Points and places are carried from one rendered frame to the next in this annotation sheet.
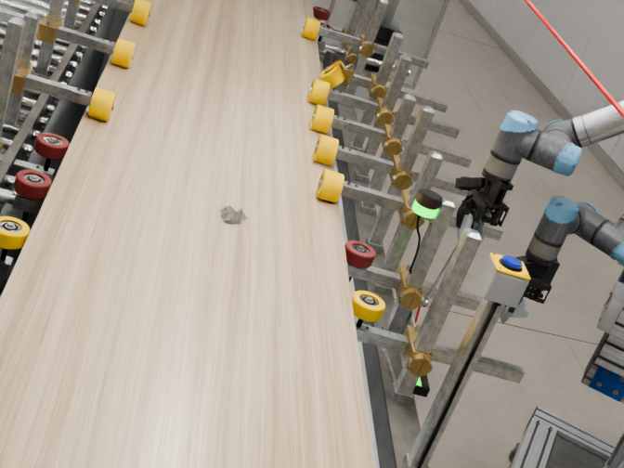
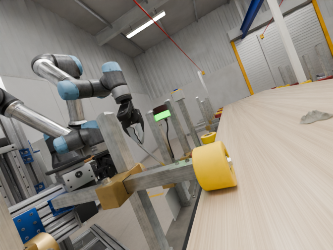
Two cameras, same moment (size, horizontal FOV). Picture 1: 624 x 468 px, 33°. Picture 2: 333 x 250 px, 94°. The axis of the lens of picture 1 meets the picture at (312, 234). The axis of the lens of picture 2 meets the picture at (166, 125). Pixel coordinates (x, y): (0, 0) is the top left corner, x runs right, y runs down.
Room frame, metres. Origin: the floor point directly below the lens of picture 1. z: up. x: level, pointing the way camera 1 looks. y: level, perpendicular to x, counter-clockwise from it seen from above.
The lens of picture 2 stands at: (2.84, 0.11, 1.05)
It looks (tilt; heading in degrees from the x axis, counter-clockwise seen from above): 1 degrees down; 214
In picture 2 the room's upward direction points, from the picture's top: 22 degrees counter-clockwise
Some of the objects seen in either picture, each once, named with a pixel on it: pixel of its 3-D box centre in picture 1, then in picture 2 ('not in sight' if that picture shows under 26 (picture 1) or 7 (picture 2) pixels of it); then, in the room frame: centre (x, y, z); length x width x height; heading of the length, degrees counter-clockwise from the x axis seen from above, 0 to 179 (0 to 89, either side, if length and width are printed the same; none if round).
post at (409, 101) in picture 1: (383, 164); not in sight; (3.07, -0.14, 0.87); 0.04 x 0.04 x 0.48; 11
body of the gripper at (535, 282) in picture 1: (533, 275); (105, 165); (2.43, -0.56, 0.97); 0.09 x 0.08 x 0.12; 101
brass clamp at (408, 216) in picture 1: (410, 210); (125, 182); (2.60, -0.23, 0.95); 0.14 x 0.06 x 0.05; 11
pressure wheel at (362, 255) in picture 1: (354, 266); not in sight; (2.35, -0.13, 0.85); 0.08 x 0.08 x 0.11
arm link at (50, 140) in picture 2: not in sight; (58, 138); (2.41, -0.96, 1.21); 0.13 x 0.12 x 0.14; 173
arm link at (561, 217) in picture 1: (557, 220); (92, 133); (2.43, -0.56, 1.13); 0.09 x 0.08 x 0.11; 143
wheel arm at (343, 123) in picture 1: (396, 139); not in sight; (3.11, -0.15, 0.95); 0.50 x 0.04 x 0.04; 101
